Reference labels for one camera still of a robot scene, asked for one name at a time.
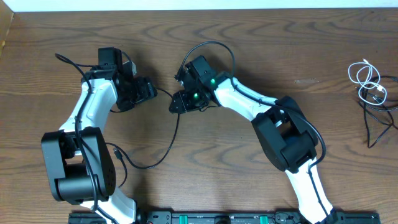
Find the black usb cable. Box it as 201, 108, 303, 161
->
104, 86, 181, 189
354, 75, 398, 149

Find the white usb cable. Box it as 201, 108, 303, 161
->
347, 58, 388, 106

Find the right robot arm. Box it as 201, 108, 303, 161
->
169, 55, 333, 223

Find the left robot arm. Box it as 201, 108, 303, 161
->
41, 47, 157, 223

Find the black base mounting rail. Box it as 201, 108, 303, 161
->
68, 211, 381, 224

